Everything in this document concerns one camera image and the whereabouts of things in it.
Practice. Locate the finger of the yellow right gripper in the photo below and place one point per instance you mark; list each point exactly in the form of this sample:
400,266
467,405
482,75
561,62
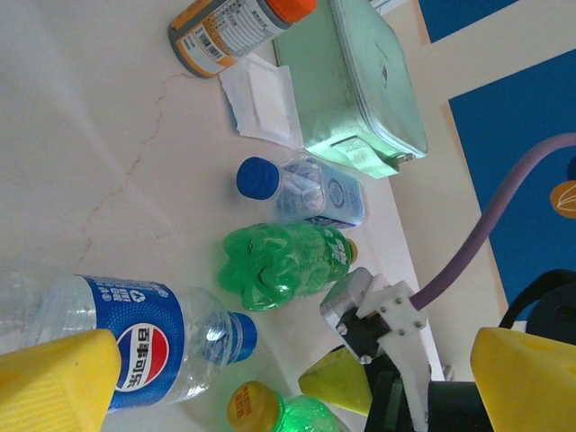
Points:
337,382

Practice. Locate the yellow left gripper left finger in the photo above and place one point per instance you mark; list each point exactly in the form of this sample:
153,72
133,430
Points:
49,387

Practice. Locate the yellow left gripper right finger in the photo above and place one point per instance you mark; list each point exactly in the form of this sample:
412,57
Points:
531,387

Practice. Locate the green bottle yellow cap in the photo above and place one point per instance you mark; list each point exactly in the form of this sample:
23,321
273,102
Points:
279,265
252,405

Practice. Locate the small Pepsi label bottle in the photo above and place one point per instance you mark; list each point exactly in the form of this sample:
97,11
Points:
148,342

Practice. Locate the bottle pale blue label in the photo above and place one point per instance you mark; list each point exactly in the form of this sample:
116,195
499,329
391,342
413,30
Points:
324,198

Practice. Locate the mint green zip pouch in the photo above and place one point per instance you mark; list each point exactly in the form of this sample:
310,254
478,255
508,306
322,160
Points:
360,90

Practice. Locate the white gauze packet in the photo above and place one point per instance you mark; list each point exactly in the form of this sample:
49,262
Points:
261,99

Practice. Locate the orange capped pill bottle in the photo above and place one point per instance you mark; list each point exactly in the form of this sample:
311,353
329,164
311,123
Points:
225,36

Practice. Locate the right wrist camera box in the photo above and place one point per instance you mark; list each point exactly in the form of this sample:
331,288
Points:
396,310

